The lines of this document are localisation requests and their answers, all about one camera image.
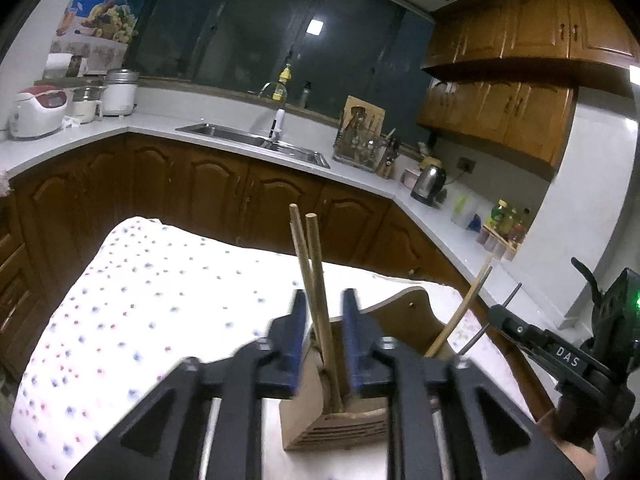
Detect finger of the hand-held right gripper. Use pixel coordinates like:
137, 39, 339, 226
487, 305, 609, 387

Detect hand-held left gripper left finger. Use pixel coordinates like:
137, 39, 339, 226
65, 289, 309, 480

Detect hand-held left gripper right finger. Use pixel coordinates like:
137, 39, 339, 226
341, 288, 596, 480

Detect wooden utensil holder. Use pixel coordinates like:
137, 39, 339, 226
279, 285, 453, 454

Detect metal chopstick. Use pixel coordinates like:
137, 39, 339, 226
459, 282, 524, 359

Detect wooden chopstick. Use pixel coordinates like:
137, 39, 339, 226
306, 213, 347, 413
424, 265, 494, 359
289, 203, 337, 413

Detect person's right forearm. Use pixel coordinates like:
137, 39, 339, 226
537, 407, 608, 480

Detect row of spice containers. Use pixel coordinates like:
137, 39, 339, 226
476, 229, 519, 262

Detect dark sauce bottle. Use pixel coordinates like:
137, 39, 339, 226
509, 207, 532, 244

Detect green yellow bottle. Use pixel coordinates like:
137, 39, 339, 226
487, 199, 511, 234

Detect white plastic container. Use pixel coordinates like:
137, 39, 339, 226
451, 194, 474, 226

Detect wooden lower cabinets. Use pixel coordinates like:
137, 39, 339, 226
0, 132, 546, 426

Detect wooden cabinets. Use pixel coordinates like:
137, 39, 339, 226
416, 0, 640, 182
0, 132, 546, 426

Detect steel electric kettle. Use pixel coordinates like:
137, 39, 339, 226
410, 157, 448, 207

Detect knife block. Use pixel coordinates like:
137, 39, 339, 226
376, 129, 402, 180

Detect metal dish rack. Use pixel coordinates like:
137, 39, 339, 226
333, 107, 389, 171

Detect steel kitchen sink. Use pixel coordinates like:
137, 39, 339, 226
175, 123, 332, 170

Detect wooden cutting board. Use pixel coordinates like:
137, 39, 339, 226
342, 94, 386, 137

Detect yellow dish soap bottle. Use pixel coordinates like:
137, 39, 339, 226
272, 63, 293, 101

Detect wooden upper cabinets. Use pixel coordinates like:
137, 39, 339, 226
416, 0, 640, 182

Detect steel lidded pot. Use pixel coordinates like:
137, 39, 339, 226
102, 68, 140, 118

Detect dark kitchen window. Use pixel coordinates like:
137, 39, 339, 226
122, 0, 435, 151

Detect small white cooker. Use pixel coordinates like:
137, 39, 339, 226
66, 84, 106, 124

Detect white red rice cooker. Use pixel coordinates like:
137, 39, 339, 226
9, 86, 69, 140

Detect paper towel roll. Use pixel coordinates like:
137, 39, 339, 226
44, 52, 89, 79

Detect tropical fruit wall poster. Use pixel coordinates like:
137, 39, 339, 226
51, 0, 167, 61

